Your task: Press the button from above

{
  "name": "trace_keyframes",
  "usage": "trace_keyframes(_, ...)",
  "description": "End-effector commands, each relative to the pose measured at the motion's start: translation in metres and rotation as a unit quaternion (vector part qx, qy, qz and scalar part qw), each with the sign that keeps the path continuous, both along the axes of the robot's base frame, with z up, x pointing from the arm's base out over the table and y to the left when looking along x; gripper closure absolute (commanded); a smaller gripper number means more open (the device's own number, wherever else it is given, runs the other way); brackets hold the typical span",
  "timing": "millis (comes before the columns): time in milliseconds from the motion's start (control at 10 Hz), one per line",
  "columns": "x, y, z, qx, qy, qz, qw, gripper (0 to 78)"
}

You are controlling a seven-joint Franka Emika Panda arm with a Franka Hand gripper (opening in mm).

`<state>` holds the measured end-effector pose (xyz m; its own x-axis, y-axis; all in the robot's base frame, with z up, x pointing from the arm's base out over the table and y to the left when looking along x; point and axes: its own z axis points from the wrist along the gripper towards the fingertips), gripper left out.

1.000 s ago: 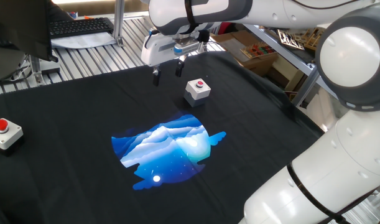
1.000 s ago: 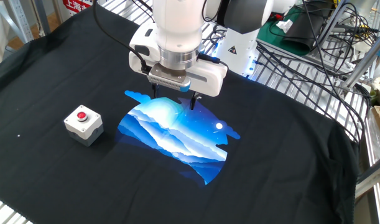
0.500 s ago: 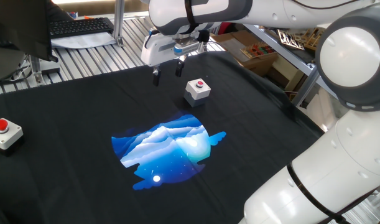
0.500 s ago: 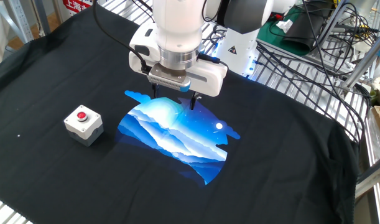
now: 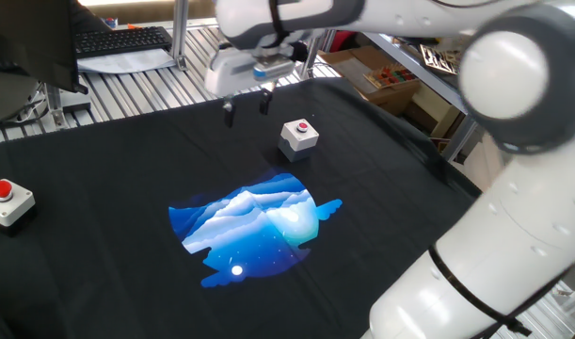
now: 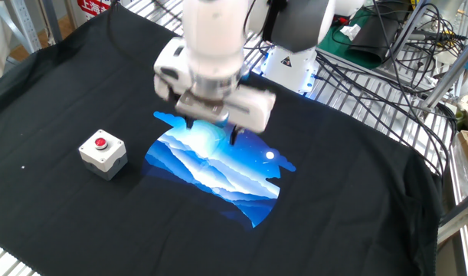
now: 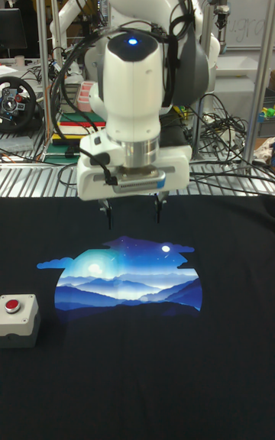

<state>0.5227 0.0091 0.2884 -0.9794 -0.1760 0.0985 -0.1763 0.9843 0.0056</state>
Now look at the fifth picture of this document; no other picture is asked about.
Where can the small blue red object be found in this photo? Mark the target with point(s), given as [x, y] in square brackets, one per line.
[111, 22]

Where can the flat beige cardboard box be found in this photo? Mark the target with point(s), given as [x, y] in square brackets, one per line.
[433, 109]

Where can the open brown cardboard box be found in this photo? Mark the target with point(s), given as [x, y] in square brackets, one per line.
[348, 66]

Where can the white paper sheet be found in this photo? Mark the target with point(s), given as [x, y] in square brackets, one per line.
[127, 63]

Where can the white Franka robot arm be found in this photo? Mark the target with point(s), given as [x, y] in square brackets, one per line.
[503, 235]

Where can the black keyboard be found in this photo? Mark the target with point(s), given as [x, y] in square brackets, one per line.
[122, 41]

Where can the silver metal shelf rail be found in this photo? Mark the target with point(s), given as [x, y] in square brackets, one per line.
[423, 77]

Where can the aluminium profile post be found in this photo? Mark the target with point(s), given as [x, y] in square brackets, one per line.
[180, 33]

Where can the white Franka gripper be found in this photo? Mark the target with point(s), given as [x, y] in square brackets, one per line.
[226, 75]

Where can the black monitor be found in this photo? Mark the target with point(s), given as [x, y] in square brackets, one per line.
[33, 42]

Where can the white grey push button box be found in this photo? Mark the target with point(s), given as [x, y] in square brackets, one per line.
[294, 147]

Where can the red emergency stop button box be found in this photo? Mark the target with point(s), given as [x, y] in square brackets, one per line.
[9, 212]

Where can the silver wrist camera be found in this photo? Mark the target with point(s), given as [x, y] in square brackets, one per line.
[274, 69]

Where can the black white puzzle board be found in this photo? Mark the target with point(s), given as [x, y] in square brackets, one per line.
[440, 60]

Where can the black cloth with blue print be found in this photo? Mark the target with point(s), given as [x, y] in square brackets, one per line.
[103, 259]

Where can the grey metal strut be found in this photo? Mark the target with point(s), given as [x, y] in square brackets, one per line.
[458, 139]

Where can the wooden tray with coloured blocks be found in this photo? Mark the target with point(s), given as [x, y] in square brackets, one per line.
[390, 76]

